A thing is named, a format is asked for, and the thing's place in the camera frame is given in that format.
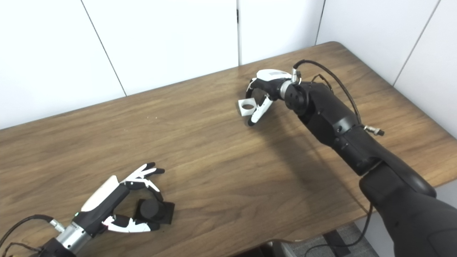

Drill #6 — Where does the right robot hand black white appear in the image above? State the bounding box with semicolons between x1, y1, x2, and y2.
245;69;293;127

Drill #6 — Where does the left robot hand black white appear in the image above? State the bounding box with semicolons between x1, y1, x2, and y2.
73;162;166;236

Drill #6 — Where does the white square piece with hole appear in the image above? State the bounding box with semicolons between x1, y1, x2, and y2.
238;97;258;117

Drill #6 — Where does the black peg with square base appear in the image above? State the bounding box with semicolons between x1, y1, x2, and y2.
134;198;176;226

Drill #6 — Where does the thin right arm wire bundle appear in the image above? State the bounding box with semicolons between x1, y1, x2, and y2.
310;74;335;94

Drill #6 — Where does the thin arm wire bundle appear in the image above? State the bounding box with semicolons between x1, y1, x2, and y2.
310;74;335;94
0;242;41;257

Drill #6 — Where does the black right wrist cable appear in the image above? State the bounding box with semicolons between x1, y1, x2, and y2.
292;59;385;257

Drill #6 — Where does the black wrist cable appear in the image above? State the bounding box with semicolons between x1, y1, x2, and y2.
292;59;385;257
0;214;65;250

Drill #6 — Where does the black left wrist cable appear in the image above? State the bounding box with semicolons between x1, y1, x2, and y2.
0;214;65;250

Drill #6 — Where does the thin left arm wire bundle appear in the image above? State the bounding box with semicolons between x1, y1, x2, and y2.
0;242;41;257

